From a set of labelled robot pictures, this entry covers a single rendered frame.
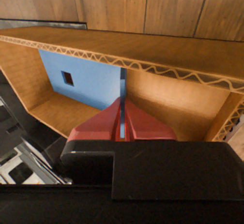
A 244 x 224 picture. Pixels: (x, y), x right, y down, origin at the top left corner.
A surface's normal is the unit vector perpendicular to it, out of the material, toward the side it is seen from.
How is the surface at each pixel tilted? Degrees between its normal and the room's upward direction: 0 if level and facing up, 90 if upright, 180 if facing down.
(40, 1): 0
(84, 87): 1
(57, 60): 1
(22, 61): 90
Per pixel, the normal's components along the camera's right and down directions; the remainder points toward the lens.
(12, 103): 0.85, 0.31
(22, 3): -0.52, 0.51
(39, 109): 0.00, -0.80
